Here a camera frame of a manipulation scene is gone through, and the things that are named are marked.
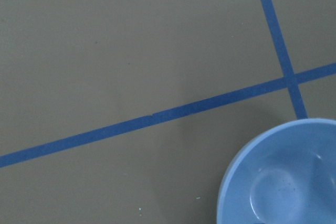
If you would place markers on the blue bowl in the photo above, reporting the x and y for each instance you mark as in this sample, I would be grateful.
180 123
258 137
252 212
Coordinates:
284 175

